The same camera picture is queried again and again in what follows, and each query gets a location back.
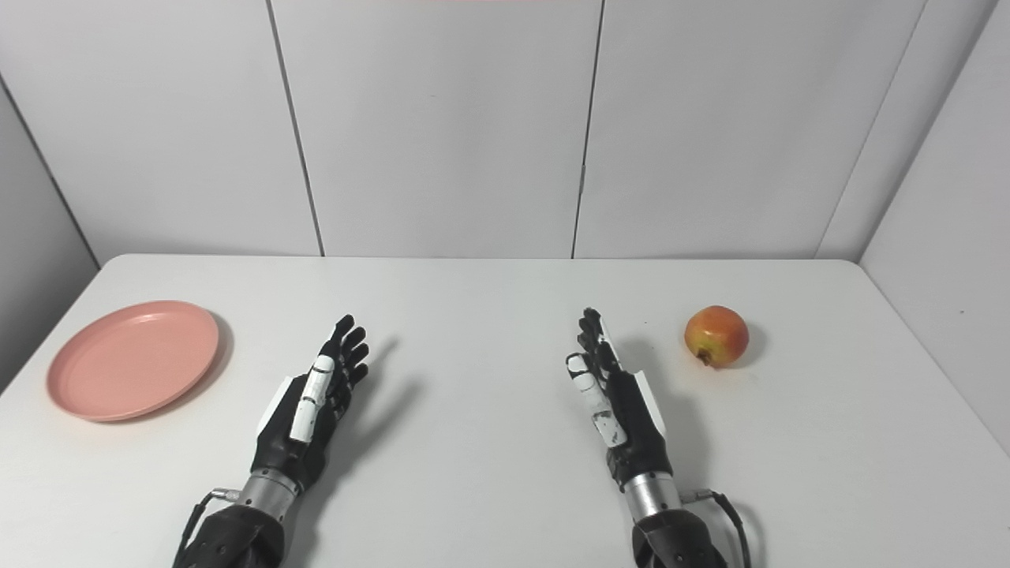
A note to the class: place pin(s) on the red yellow pomegranate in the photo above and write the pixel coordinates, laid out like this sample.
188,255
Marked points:
716,335

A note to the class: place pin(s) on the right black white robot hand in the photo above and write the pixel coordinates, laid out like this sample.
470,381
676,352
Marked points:
631,426

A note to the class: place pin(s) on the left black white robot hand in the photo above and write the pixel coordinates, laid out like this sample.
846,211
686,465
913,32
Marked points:
296,450

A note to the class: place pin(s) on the pink round plate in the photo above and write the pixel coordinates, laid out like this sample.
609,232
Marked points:
130,359

